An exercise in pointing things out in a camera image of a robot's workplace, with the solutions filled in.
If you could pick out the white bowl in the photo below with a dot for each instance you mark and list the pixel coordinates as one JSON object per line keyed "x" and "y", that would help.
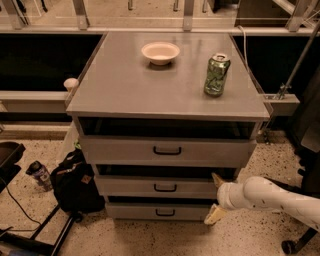
{"x": 160, "y": 53}

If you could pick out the small white cup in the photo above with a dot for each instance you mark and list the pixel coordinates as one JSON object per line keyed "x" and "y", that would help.
{"x": 70, "y": 84}

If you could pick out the grey drawer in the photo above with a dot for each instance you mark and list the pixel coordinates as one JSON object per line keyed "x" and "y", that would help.
{"x": 135, "y": 186}
{"x": 168, "y": 212}
{"x": 227, "y": 153}

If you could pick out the grey drawer cabinet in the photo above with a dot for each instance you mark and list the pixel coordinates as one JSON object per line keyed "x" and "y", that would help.
{"x": 123, "y": 94}

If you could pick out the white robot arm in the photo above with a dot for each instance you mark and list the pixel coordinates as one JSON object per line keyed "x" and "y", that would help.
{"x": 261, "y": 194}

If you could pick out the dark water bottle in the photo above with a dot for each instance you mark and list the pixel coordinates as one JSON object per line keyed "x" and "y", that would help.
{"x": 40, "y": 173}

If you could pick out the green soda can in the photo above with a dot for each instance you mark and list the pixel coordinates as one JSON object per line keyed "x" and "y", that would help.
{"x": 217, "y": 69}

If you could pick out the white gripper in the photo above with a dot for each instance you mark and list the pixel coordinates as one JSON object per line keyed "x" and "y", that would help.
{"x": 224, "y": 196}

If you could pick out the black bin at left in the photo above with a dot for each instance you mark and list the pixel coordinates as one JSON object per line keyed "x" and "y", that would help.
{"x": 10, "y": 154}

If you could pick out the black backpack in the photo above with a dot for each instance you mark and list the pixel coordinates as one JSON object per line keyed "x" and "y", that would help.
{"x": 74, "y": 187}

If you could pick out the metal diagonal rod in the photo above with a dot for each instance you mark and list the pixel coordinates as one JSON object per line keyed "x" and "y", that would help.
{"x": 287, "y": 85}

